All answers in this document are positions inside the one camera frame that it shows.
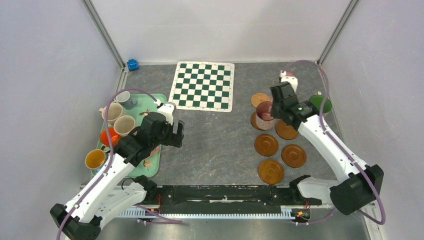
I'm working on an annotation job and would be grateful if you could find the pink ghost pattern mug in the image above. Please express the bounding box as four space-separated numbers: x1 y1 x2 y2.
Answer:
255 101 277 131

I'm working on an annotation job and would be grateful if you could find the brown wooden ridged coaster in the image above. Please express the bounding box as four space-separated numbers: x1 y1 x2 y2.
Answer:
281 144 307 168
275 120 299 140
257 159 284 185
250 112 262 131

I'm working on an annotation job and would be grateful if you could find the woven rattan coaster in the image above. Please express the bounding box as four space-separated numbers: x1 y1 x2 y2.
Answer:
250 92 272 108

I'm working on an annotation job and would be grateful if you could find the green interior cartoon mug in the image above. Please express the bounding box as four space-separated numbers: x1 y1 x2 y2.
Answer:
309 91 332 117

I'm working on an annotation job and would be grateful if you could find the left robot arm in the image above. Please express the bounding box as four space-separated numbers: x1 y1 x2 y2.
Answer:
50 112 185 240

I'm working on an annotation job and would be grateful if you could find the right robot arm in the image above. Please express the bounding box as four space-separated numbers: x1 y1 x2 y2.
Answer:
270 82 385 217

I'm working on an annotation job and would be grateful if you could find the green floral tray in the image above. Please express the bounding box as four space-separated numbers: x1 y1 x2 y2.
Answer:
97 93 167 179

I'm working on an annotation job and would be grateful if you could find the cream ceramic mug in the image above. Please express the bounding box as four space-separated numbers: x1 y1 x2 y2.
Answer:
113 115 136 137

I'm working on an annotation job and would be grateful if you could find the orange mug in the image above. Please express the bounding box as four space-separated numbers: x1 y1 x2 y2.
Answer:
99 126 122 148

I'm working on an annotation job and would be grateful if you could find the beige mug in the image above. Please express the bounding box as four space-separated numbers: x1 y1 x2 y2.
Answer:
107 103 126 125

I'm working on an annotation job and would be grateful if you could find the grey white mug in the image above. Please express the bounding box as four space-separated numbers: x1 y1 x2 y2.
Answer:
114 91 138 110

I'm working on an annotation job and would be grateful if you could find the green white chessboard mat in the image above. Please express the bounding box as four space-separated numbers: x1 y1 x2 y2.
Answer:
168 61 235 113

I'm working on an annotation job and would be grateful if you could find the yellow interior mug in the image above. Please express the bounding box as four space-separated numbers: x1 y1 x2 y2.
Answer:
84 149 107 170

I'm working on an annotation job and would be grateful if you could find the blue toy block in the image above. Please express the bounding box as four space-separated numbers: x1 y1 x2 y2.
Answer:
126 59 140 71

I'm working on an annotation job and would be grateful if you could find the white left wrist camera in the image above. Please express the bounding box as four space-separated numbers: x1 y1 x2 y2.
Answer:
154 100 177 125

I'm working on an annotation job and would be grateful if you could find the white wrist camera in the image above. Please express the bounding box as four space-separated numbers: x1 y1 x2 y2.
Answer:
278 70 299 93
154 100 177 125

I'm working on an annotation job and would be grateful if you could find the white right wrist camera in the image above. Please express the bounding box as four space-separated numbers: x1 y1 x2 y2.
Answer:
278 70 299 93

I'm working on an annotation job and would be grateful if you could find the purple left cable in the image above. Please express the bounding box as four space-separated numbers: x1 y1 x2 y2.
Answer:
55 87 184 240

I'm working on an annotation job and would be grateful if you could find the purple cable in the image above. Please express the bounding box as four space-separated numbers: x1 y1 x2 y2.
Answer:
55 87 184 240
284 59 387 226

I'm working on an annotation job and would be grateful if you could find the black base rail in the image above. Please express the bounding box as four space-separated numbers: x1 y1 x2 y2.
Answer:
141 185 322 214

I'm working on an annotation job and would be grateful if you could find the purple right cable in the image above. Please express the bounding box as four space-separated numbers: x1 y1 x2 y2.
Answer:
284 59 387 226

